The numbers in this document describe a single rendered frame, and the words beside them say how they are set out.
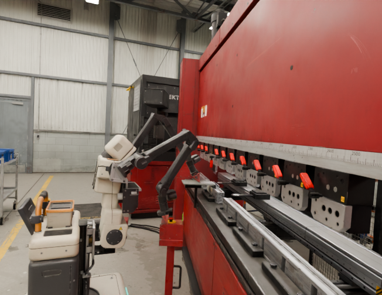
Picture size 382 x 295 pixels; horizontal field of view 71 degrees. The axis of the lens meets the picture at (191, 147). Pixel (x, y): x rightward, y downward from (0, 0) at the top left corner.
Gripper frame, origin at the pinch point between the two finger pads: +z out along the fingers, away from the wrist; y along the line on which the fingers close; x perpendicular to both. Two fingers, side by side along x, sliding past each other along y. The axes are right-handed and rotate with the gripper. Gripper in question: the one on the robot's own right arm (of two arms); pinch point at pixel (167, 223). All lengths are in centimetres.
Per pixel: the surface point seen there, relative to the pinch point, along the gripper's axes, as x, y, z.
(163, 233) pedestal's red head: -4.7, -3.1, 4.9
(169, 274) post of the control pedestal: 3.1, -5.7, 37.4
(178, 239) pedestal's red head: -4.7, 6.0, 11.2
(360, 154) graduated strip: -115, 63, -43
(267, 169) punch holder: -63, 55, -34
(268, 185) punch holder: -66, 54, -27
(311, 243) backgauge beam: -57, 72, 7
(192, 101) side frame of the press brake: 135, 43, -95
